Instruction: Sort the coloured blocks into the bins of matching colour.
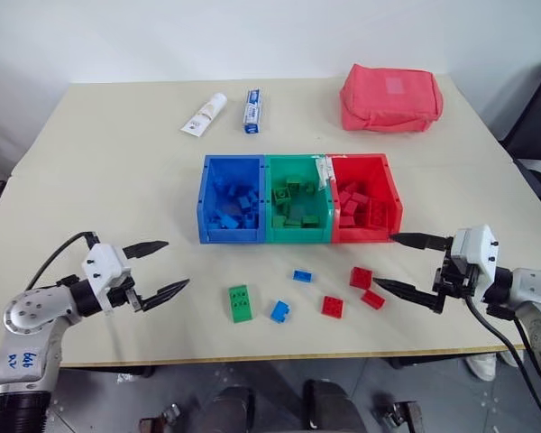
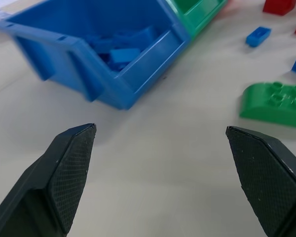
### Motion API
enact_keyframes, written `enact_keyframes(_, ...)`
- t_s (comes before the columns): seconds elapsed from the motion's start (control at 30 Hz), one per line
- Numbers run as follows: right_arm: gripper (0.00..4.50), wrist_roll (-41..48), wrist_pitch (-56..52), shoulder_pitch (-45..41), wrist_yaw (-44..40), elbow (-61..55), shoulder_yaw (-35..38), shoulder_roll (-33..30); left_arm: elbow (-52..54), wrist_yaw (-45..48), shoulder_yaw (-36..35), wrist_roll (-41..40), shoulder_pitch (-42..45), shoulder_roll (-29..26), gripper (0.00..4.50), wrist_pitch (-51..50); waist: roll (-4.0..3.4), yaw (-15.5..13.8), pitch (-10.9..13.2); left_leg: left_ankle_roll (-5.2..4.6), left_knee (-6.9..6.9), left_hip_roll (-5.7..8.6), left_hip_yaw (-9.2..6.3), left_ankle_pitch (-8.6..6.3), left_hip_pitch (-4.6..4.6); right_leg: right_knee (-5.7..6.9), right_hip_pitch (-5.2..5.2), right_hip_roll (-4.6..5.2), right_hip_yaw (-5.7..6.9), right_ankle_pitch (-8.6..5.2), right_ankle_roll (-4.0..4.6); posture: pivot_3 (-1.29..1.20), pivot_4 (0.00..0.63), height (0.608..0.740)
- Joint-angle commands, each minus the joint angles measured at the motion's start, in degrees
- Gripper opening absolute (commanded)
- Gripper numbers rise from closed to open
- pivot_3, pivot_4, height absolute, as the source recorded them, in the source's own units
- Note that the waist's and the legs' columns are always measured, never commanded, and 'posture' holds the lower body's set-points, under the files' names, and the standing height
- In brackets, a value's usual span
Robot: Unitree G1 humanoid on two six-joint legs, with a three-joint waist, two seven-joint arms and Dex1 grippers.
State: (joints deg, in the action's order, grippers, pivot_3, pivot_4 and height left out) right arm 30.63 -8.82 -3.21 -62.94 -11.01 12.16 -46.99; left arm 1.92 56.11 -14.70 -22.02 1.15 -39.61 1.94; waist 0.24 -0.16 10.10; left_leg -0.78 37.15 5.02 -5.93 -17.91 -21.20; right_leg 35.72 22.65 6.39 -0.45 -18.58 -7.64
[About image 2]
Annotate blue building block in bin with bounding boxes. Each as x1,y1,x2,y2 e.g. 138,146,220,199
110,48,140,64

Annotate green plastic storage bin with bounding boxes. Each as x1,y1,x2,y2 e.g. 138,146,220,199
165,0,229,40

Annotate small blue building block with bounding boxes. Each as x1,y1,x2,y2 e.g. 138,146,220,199
245,26,272,48

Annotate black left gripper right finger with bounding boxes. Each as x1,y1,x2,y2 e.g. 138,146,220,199
225,125,296,237

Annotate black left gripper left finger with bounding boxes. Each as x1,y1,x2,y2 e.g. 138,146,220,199
0,123,97,237

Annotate blue plastic storage bin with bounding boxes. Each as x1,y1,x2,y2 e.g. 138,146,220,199
0,0,191,111

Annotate green curved building block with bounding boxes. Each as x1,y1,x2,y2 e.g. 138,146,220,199
239,81,296,129

